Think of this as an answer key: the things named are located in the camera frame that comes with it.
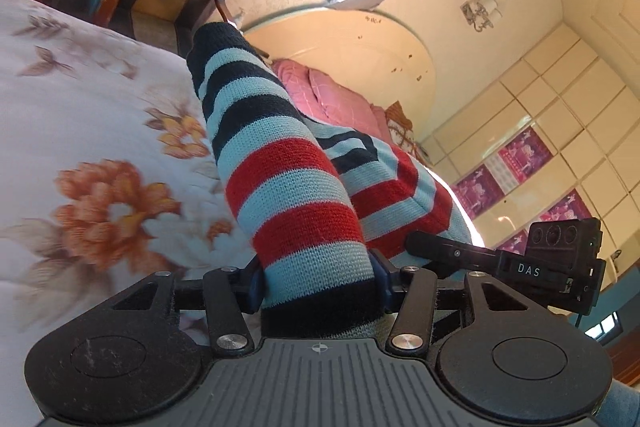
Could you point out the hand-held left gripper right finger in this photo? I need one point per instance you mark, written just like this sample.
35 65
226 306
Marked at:
382 289

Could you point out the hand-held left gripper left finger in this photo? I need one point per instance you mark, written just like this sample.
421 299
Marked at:
256 289

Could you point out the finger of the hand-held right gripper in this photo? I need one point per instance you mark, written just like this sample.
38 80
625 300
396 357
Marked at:
450 252

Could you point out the purple poster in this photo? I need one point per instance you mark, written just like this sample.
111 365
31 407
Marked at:
475 189
525 152
565 207
512 244

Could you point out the patterned red pillow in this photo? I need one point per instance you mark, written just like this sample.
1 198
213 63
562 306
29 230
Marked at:
400 122

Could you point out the person's blue clothing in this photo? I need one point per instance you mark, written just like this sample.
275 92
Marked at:
622 404

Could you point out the pink pillow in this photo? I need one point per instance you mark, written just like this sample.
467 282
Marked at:
292 77
345 107

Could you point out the cream panelled wardrobe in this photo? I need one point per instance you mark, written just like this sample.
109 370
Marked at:
575 97

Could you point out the cream bed headboard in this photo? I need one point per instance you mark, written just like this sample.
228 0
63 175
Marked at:
350 47

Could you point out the white floral quilt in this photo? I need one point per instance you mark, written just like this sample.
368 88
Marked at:
75 107

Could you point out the wall lamp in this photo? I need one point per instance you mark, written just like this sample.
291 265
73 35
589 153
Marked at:
480 9

